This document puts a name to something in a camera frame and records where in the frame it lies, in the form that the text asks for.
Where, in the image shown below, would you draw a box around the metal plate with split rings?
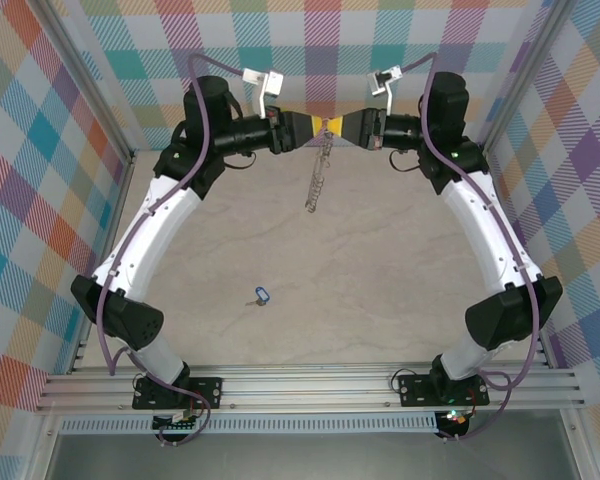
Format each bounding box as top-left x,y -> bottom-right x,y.
304,132 -> 334,214

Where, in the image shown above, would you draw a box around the small electronics board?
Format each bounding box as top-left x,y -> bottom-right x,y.
152,408 -> 204,435
437,407 -> 474,432

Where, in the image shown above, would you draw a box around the grey metal panel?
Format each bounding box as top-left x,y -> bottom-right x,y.
44,430 -> 581,480

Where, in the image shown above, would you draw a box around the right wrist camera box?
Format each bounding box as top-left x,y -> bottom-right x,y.
367,65 -> 405,115

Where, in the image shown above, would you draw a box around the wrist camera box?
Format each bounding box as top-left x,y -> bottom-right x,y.
241,67 -> 287,120
367,65 -> 405,115

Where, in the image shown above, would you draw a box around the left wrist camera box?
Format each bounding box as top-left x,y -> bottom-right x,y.
241,67 -> 287,120

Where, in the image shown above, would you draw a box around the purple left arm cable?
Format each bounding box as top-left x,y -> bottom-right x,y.
95,52 -> 246,377

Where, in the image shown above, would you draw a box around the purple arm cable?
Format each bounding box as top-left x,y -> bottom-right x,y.
95,52 -> 246,377
399,52 -> 539,444

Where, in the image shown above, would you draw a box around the aluminium frame post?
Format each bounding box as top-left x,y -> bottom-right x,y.
38,0 -> 137,164
479,0 -> 579,154

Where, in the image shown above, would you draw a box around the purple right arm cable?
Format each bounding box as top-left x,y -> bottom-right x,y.
399,52 -> 539,444

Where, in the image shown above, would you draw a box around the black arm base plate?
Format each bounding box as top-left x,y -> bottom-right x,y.
398,372 -> 491,408
132,375 -> 224,412

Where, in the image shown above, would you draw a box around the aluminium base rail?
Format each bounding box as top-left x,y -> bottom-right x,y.
37,364 -> 589,414

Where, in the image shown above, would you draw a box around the slotted grey cable duct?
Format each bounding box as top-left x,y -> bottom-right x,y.
59,412 -> 439,435

